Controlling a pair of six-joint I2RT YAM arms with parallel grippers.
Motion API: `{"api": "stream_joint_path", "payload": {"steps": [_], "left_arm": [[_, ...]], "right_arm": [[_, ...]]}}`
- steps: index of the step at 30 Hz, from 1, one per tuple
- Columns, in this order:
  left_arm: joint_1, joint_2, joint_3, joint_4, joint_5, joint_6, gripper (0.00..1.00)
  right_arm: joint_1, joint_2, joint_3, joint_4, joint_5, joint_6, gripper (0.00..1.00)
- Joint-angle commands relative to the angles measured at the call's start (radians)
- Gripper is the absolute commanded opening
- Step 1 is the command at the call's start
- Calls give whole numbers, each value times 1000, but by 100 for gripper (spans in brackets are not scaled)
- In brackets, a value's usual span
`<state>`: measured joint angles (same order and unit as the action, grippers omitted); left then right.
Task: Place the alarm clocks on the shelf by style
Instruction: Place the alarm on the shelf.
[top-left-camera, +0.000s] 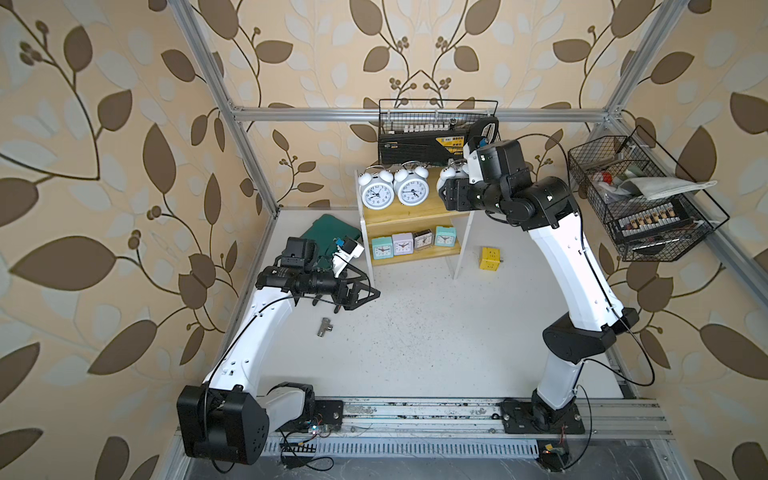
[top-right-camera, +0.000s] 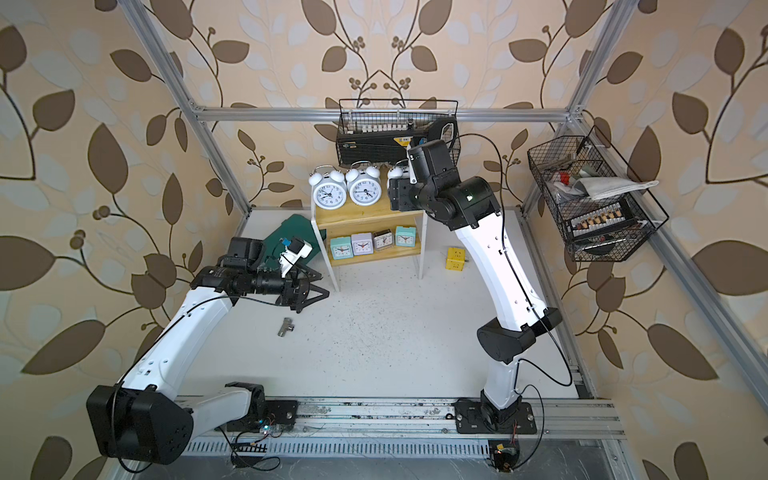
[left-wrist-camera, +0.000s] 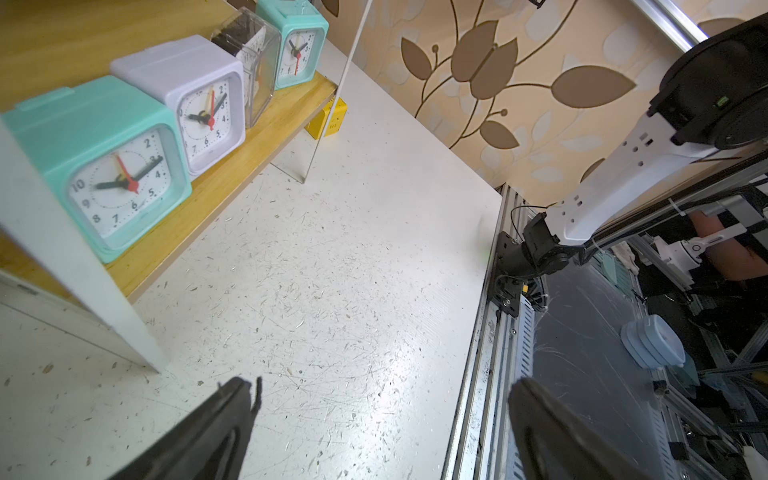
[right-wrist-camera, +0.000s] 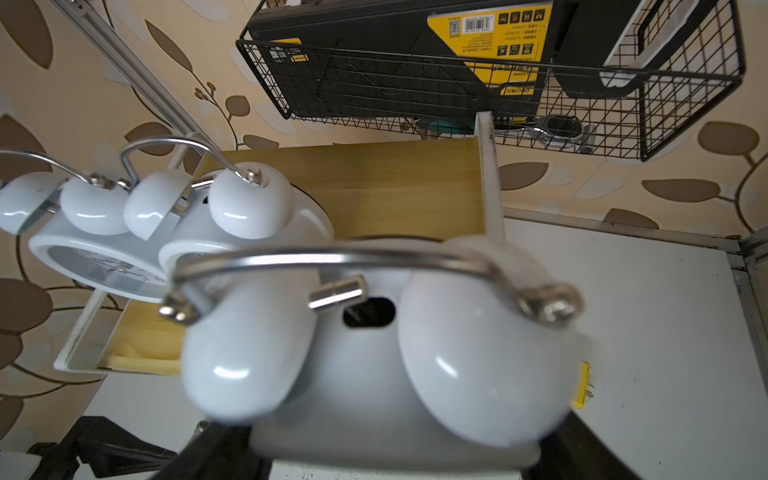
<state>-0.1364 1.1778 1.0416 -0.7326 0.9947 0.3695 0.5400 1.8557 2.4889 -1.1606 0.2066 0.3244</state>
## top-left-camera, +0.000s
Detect yellow cube box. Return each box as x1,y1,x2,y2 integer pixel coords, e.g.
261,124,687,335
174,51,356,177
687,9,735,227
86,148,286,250
479,247,502,271

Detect clear square alarm clock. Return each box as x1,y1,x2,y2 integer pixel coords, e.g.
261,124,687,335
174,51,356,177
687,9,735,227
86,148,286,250
413,229,434,250

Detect socket set tray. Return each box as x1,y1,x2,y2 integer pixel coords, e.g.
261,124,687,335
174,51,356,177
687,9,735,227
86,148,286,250
614,201,694,240

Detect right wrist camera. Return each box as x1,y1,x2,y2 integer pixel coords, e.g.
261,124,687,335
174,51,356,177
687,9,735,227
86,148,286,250
463,138,488,184

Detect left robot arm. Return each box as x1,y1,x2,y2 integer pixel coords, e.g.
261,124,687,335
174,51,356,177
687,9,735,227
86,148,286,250
176,237,380,465

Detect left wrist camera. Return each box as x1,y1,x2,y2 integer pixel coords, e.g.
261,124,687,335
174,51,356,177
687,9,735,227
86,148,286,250
331,237,364,278

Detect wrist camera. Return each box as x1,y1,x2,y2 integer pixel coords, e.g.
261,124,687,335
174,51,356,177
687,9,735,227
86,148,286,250
331,237,364,278
463,138,488,184

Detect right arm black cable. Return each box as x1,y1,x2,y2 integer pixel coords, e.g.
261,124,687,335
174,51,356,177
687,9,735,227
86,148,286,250
515,133,656,469

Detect green plastic tool case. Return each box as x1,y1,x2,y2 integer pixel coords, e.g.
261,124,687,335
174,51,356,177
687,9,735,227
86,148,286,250
301,214,362,270

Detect black yellow tool box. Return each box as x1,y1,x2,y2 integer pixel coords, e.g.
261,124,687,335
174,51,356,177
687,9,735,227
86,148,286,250
378,116,499,166

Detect wooden two-tier shelf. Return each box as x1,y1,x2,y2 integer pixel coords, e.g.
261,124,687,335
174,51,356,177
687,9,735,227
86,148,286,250
356,167,474,280

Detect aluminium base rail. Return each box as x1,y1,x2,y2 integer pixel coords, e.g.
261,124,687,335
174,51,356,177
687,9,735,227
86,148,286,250
269,397,673,440

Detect white twin-bell clock front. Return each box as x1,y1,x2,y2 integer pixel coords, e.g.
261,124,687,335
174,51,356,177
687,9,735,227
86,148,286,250
436,160,469,191

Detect lilac square alarm clock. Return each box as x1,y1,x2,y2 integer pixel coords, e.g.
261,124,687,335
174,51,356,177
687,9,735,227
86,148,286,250
391,232,414,257

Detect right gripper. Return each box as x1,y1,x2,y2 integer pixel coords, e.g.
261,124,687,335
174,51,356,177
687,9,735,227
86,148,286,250
443,176,510,218

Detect black wire basket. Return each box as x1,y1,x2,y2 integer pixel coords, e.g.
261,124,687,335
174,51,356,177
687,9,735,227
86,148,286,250
567,126,730,262
377,97,499,167

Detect mint square alarm clock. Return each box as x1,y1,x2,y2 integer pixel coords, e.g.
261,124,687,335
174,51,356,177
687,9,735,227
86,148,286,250
371,236,394,260

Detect small grey metal clip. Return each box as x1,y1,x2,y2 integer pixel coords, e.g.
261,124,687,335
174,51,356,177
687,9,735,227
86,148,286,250
317,317,334,338

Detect white papers in basket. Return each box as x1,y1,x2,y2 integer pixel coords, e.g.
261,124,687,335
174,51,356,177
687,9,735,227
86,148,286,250
618,177,717,201

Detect black wire basket back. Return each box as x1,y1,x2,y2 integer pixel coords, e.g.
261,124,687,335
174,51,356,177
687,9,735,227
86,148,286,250
377,97,499,167

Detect white twin-bell clock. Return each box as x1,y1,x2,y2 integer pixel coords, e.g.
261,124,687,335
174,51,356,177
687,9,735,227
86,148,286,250
357,165,395,211
436,160,469,191
394,161,430,207

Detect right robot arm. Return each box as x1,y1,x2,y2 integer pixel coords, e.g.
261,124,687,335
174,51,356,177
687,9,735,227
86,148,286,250
438,138,638,434

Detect black wire basket right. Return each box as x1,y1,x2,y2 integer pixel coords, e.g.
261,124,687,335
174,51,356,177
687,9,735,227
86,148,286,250
567,126,730,262

